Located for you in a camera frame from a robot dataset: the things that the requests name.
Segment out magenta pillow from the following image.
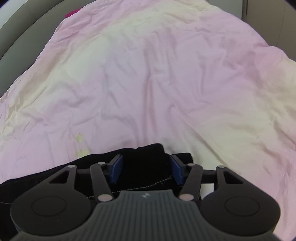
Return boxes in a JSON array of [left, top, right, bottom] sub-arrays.
[[64, 8, 82, 18]]

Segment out pink and cream blanket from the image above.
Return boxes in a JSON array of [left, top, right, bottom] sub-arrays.
[[0, 0, 296, 241]]

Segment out grey padded headboard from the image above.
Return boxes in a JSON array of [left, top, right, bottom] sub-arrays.
[[0, 0, 68, 98]]

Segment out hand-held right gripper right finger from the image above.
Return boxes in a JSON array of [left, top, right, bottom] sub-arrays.
[[170, 154, 243, 201]]

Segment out black pants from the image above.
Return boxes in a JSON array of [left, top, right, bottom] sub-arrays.
[[0, 143, 194, 241]]

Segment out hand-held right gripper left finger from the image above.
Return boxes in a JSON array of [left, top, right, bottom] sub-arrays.
[[48, 155, 123, 202]]

